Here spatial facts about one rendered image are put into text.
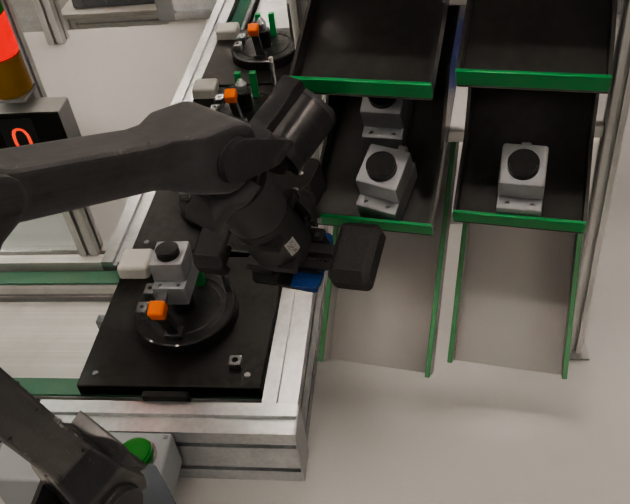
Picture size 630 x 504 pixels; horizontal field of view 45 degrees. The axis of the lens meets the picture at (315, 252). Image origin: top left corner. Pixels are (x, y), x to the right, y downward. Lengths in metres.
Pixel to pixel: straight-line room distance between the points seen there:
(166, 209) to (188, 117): 0.68
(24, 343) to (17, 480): 0.27
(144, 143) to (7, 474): 0.56
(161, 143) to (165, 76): 1.33
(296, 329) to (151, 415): 0.22
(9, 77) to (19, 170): 0.54
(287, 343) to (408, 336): 0.18
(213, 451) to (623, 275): 0.67
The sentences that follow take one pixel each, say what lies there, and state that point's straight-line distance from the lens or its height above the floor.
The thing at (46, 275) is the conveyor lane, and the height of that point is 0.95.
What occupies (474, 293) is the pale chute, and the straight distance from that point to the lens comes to 0.93.
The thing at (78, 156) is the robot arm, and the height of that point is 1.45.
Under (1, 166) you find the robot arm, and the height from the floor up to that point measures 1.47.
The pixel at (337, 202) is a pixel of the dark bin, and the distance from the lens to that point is 0.83.
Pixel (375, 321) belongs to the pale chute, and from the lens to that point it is 0.93.
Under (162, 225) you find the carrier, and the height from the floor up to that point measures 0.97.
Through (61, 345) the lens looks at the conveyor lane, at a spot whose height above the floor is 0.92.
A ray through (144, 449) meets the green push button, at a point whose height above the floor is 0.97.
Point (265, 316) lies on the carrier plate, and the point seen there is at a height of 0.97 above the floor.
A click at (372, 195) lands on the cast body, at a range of 0.78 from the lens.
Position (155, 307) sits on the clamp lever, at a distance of 0.94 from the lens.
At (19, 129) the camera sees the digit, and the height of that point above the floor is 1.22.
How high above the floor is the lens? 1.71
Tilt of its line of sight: 42 degrees down
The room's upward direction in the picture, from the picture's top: 8 degrees counter-clockwise
